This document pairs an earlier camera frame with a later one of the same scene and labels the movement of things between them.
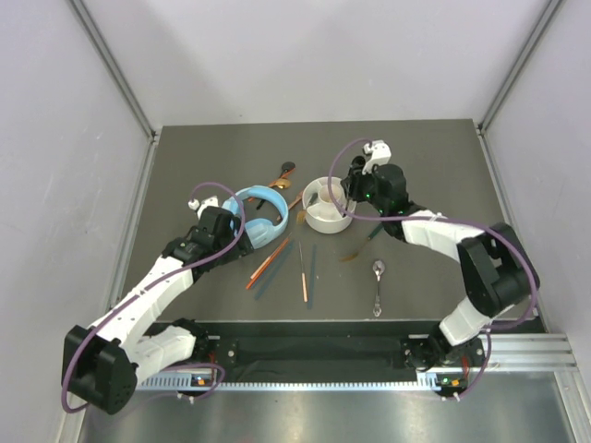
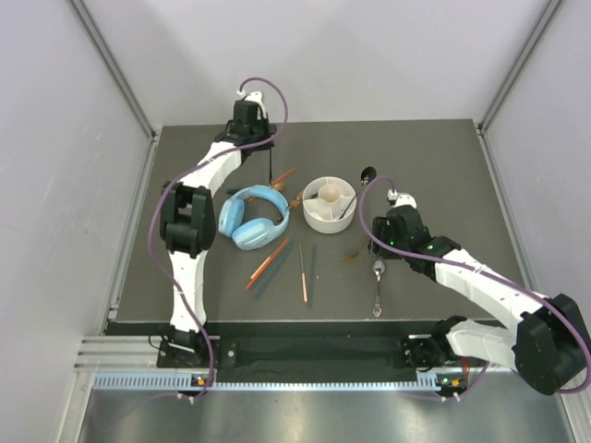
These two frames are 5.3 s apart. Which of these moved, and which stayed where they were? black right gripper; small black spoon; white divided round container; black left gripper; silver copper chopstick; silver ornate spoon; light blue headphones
Moved: black right gripper; small black spoon; black left gripper
Stayed: silver ornate spoon; light blue headphones; white divided round container; silver copper chopstick
